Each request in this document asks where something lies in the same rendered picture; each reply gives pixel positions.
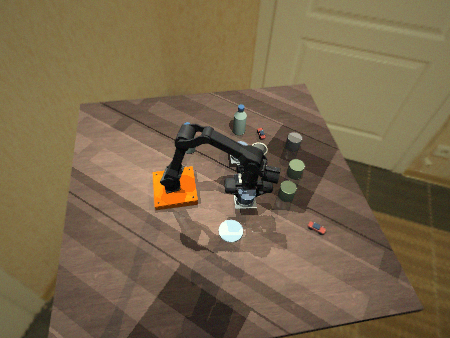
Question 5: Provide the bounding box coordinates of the beige open cylinder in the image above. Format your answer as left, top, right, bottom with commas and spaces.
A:
252, 143, 268, 157

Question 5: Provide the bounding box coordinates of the light green cylinder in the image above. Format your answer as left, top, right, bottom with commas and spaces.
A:
287, 159, 305, 179

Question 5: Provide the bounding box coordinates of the small red toy car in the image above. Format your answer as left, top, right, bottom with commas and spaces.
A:
308, 221, 325, 234
257, 128, 266, 139

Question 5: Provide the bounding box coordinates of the pale green cylinder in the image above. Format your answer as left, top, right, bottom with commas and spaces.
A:
278, 181, 297, 202

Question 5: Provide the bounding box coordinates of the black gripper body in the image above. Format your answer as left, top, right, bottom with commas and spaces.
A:
224, 175, 273, 194

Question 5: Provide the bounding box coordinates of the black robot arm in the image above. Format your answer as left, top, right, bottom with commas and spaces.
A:
160, 124, 281, 194

